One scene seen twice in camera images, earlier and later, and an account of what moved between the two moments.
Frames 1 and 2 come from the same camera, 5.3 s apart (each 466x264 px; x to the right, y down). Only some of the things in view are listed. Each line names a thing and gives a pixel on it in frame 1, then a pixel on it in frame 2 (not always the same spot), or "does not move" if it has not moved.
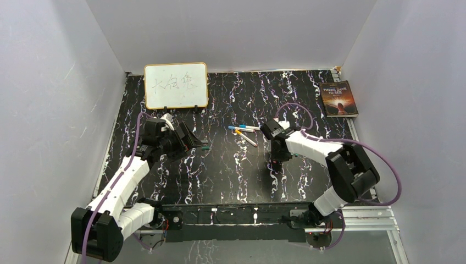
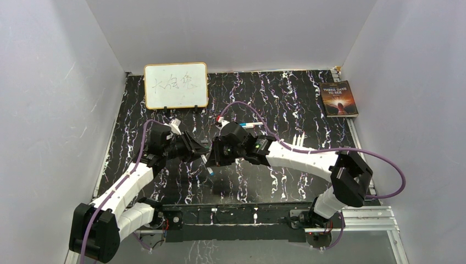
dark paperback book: (338, 99) does not move
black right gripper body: (280, 156) → (227, 154)
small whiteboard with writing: (176, 85) does not move
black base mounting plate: (275, 221) does not move
